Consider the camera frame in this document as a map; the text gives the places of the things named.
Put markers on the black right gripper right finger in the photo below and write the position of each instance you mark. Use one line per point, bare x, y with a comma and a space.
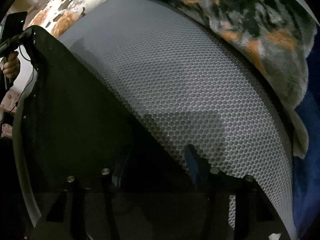
234, 208

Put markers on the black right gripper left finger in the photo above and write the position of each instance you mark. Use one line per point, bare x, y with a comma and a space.
78, 203

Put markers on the black pants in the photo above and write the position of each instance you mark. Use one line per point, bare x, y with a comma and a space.
72, 120

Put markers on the left hand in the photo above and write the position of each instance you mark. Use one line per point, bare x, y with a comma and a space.
10, 66

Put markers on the white floral pillow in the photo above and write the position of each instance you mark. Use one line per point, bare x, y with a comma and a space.
59, 15

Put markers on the grey mesh mattress pad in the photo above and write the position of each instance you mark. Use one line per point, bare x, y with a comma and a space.
157, 59

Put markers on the blue floral fleece blanket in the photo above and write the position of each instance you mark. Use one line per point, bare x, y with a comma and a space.
281, 39

